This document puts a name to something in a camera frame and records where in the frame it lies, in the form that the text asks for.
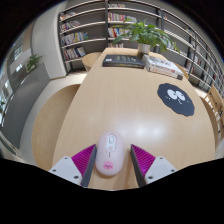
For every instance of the grey bookshelf unit with books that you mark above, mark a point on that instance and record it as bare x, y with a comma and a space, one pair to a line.
86, 30

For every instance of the green potted plant, white pot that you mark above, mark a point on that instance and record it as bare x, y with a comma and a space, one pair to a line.
146, 33

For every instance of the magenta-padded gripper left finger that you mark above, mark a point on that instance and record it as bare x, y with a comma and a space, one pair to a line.
68, 168

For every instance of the white-covered book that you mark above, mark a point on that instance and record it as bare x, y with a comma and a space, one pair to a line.
161, 64

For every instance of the red-spined book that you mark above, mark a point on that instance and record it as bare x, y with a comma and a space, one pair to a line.
165, 74

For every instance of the black cartoon-eyed mouse pad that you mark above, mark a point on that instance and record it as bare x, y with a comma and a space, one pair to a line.
176, 106

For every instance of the wooden frame chair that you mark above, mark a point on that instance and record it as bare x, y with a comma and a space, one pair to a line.
215, 100

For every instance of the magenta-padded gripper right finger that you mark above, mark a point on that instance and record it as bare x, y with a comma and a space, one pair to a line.
156, 168

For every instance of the black hardcover book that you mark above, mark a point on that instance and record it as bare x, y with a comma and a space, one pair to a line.
123, 61

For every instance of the small green plant on ledge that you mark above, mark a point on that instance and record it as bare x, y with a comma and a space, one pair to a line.
34, 61

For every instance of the pale pink computer mouse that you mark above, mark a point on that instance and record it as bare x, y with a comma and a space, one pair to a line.
110, 156

